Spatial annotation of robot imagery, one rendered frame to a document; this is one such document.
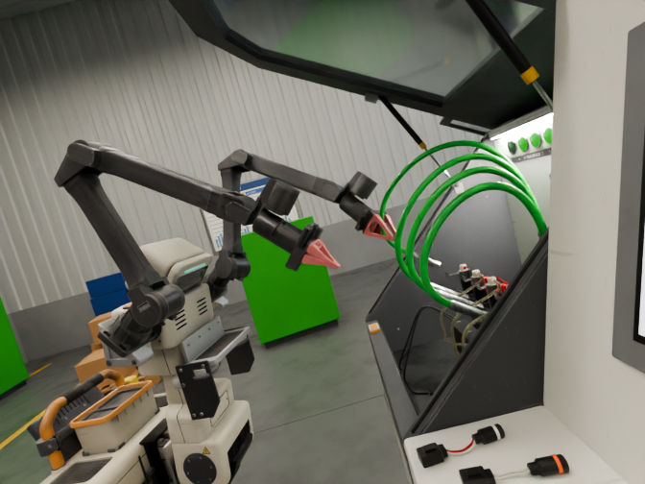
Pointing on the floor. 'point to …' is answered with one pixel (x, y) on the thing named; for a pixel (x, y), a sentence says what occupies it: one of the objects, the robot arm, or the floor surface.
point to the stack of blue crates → (107, 293)
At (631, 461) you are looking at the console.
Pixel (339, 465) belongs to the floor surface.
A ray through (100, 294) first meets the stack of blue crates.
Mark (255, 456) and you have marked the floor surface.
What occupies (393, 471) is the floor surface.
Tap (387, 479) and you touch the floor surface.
